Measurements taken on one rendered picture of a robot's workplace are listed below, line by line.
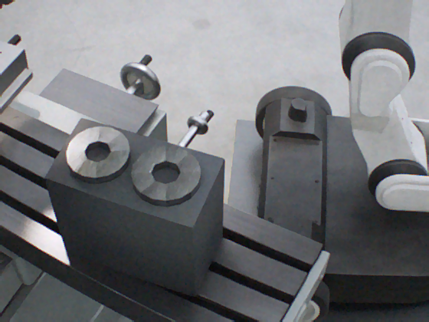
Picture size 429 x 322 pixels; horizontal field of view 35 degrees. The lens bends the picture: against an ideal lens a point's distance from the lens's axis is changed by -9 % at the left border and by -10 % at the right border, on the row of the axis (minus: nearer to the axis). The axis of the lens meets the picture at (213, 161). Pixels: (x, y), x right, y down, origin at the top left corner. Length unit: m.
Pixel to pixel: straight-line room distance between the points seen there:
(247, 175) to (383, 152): 0.50
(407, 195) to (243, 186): 0.51
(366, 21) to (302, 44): 1.63
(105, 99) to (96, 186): 0.67
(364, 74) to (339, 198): 0.46
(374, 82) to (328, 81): 1.45
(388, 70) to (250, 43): 1.63
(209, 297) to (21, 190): 0.38
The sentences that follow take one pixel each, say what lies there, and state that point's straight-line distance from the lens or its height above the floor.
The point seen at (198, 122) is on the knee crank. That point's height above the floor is 0.52.
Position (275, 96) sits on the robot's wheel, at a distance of 1.78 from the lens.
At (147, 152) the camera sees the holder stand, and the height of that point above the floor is 1.11.
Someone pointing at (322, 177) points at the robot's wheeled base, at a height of 0.59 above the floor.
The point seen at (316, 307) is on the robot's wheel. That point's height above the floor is 0.53.
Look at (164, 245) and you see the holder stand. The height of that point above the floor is 1.04.
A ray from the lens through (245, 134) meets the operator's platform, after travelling 1.94.
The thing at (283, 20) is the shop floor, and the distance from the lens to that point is 2.95.
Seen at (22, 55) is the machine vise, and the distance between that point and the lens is 1.36.
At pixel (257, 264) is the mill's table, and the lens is 1.10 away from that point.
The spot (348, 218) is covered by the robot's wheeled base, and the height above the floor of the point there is 0.57.
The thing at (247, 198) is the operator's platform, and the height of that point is 0.40.
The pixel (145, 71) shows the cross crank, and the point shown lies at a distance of 1.73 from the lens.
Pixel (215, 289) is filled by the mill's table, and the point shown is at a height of 0.91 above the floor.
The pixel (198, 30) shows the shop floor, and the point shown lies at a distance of 2.87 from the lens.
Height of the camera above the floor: 1.85
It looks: 50 degrees down
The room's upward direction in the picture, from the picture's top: 1 degrees clockwise
